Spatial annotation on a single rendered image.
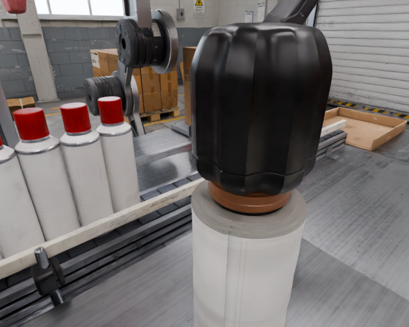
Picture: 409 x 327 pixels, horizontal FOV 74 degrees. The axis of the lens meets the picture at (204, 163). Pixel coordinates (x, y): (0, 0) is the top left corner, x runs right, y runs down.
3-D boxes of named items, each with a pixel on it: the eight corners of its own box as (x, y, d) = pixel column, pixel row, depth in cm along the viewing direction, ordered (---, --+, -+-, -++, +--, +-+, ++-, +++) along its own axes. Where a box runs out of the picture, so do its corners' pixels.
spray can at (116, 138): (125, 227, 45) (105, 104, 36) (105, 216, 48) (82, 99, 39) (148, 211, 49) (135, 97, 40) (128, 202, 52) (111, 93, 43)
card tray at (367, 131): (371, 151, 85) (374, 139, 84) (298, 130, 103) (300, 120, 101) (404, 130, 103) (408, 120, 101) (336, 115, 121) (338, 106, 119)
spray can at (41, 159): (45, 255, 40) (-2, 119, 31) (47, 233, 44) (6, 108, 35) (84, 244, 42) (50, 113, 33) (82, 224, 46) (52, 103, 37)
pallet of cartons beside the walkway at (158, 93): (180, 116, 407) (178, 51, 367) (128, 127, 361) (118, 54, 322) (144, 100, 493) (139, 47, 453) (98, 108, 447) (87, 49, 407)
